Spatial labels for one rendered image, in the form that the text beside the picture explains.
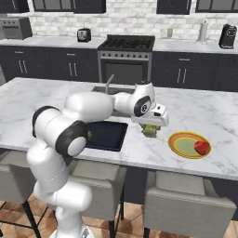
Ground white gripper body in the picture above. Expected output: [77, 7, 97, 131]
[130, 114, 170, 127]

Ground green asparagus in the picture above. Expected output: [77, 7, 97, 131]
[141, 124, 161, 139]

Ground black tray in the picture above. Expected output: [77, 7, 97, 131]
[85, 120, 129, 152]

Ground yellow and green plate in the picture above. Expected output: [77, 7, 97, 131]
[167, 131, 213, 160]

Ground grey sink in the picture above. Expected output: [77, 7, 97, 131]
[91, 86, 136, 96]

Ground grey tap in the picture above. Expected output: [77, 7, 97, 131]
[104, 73, 115, 95]

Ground steel oven with hob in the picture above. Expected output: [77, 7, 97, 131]
[97, 33, 156, 86]

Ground dark base cupboards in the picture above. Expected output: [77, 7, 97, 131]
[151, 50, 238, 93]
[0, 45, 100, 84]

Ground grey upholstered stool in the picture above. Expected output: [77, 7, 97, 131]
[70, 159, 127, 238]
[142, 169, 238, 238]
[0, 151, 43, 238]

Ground paper towel holder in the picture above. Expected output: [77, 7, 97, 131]
[195, 20, 210, 45]

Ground black toaster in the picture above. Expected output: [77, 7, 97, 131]
[76, 27, 92, 43]

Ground black coffee machine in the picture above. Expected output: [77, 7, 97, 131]
[218, 23, 238, 50]

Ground grey microwave oven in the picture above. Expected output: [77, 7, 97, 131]
[0, 16, 33, 41]

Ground dark wall cupboards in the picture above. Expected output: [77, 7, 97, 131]
[0, 0, 107, 15]
[155, 0, 238, 16]

